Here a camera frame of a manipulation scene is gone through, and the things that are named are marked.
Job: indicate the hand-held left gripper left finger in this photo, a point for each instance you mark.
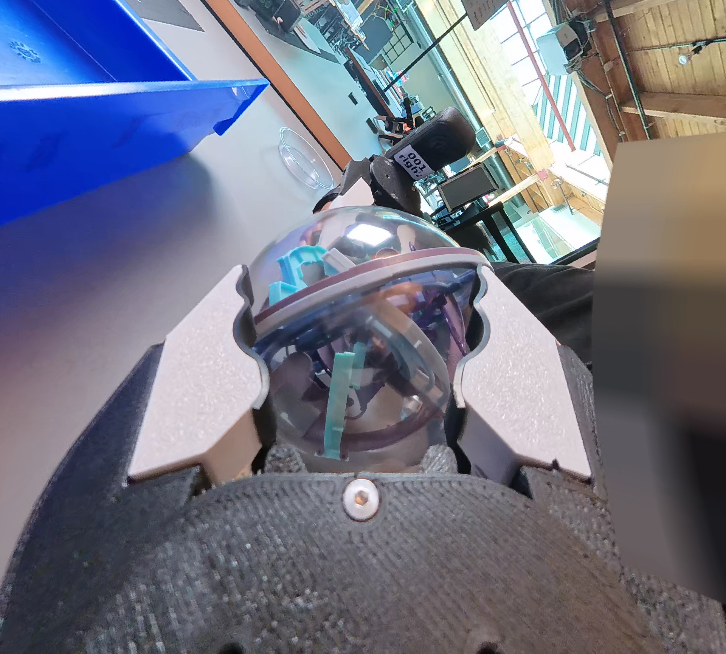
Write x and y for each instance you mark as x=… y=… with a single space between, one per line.
x=193 y=393

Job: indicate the clear plastic dish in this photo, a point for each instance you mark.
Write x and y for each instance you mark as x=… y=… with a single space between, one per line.
x=304 y=155

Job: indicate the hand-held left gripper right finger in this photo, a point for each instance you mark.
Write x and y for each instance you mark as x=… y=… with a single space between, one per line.
x=522 y=393

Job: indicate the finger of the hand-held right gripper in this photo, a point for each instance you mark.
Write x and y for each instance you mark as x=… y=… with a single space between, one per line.
x=354 y=194

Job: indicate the computer monitor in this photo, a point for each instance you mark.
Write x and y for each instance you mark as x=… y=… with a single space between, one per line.
x=467 y=189

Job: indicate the dark tape strip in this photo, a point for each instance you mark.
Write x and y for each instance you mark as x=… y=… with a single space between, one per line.
x=148 y=2

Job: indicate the black printed hoodie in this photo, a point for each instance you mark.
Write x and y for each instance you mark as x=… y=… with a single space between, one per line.
x=545 y=302

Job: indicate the clear plastic maze ball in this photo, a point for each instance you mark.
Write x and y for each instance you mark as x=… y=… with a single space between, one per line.
x=363 y=337

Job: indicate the blue plastic bin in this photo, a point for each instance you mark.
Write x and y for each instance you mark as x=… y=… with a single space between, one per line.
x=102 y=132

